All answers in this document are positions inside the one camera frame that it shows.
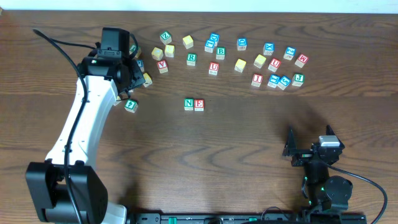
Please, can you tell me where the blue block beside B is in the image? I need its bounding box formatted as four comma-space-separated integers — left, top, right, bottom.
205, 39, 215, 53

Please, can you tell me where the green 4 block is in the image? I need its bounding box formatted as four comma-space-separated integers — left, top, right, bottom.
124, 100, 138, 113

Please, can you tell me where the red E block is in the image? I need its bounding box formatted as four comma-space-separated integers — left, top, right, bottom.
194, 99, 205, 111

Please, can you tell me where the green B block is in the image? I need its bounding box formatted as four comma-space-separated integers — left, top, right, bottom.
216, 47, 226, 60

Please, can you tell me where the red M block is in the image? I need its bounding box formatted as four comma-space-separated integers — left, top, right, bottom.
295, 54, 308, 68

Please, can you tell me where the green J block right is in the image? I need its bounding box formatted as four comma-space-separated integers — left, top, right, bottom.
292, 73, 305, 87

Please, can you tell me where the red I block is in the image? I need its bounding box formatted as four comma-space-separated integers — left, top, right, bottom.
251, 73, 263, 87

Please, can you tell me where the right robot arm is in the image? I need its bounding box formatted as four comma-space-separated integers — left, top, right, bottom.
282, 125, 353, 222

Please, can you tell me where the blue d block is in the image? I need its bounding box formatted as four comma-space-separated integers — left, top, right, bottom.
236, 38, 248, 51
209, 33, 220, 47

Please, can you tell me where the yellow block top centre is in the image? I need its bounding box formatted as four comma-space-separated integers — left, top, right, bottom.
183, 35, 194, 49

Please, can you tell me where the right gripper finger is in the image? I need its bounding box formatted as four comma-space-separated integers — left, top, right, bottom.
282, 127, 297, 156
326, 125, 345, 148

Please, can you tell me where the red u block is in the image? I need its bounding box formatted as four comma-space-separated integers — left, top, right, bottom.
208, 62, 220, 75
268, 58, 281, 72

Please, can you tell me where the blue T block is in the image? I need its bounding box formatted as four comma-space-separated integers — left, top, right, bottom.
267, 74, 280, 88

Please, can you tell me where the blue D block upper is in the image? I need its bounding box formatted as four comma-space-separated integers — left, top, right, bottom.
209, 33, 220, 47

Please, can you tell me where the blue D block right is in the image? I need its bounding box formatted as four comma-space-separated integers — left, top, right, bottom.
236, 38, 248, 51

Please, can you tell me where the blue S block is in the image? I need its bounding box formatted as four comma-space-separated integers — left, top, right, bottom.
277, 75, 291, 90

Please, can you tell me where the green Z block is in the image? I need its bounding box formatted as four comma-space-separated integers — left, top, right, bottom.
160, 30, 172, 45

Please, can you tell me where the green R block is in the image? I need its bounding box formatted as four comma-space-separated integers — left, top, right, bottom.
187, 53, 197, 66

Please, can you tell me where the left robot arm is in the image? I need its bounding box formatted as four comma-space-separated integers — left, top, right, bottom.
25, 27, 145, 223

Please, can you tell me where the green J block left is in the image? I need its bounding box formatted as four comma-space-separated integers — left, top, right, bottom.
129, 44, 142, 58

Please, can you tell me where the blue P block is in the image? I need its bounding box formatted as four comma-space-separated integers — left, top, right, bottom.
137, 60, 145, 72

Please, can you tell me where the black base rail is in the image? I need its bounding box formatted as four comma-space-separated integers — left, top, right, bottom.
126, 212, 367, 224

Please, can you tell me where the yellow block centre right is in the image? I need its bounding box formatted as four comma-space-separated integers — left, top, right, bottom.
234, 58, 246, 73

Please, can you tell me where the green j block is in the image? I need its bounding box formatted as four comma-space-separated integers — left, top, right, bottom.
129, 44, 142, 58
292, 73, 305, 87

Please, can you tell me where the yellow block left of centre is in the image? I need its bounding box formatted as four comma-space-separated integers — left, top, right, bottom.
151, 47, 164, 61

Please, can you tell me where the blue X block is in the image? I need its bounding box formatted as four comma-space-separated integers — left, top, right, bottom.
263, 42, 275, 55

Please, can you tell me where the yellow block far left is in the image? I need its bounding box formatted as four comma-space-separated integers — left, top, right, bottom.
113, 96, 121, 106

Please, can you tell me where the yellow block beside Z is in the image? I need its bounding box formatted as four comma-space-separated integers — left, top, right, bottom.
164, 45, 175, 58

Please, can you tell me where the blue Z block right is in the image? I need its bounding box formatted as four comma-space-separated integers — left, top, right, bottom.
283, 47, 296, 60

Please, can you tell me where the yellow block near P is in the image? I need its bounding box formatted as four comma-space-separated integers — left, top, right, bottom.
143, 73, 153, 88

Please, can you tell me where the green N block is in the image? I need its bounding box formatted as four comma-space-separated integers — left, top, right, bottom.
184, 98, 194, 111

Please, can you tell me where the red A block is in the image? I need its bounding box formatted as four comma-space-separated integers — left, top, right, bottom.
157, 60, 169, 73

